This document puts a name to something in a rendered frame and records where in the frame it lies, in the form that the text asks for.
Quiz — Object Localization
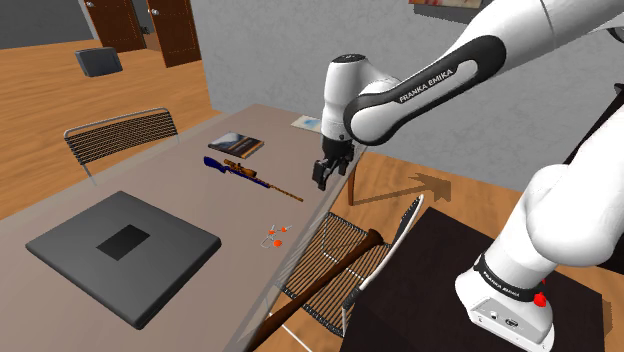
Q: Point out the brown wooden baseball bat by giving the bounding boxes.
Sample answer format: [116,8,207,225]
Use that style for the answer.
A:
[245,227,385,352]

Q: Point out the dark grey box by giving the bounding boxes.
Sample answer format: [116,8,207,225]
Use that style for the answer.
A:
[74,46,124,78]

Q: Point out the metal mesh chair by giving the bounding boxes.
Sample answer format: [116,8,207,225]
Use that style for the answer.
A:
[63,107,181,186]
[275,193,425,340]

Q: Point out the pale blue paper sheet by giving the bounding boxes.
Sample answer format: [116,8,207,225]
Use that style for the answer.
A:
[290,114,323,134]

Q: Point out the dark robot stand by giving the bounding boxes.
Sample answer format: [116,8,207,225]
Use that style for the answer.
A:
[339,206,606,352]

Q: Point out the flat dark grey square laptop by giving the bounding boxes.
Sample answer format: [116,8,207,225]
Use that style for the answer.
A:
[25,190,223,331]

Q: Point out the small orange and silver earrings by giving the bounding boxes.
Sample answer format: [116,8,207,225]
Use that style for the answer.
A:
[260,224,294,249]

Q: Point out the dark hardcover book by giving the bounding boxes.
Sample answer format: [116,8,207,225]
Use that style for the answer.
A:
[207,131,265,161]

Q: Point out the long grey-brown table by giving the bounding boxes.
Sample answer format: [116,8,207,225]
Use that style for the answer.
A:
[0,103,368,352]

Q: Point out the brown wooden door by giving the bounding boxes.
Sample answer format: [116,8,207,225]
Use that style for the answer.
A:
[145,0,203,69]
[81,0,147,54]

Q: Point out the wall picture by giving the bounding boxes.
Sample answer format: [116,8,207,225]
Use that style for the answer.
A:
[408,0,484,10]

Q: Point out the blue and brown toy rifle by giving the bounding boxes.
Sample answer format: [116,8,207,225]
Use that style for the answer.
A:
[203,155,304,204]

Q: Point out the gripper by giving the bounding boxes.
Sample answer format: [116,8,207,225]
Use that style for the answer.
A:
[312,135,356,192]

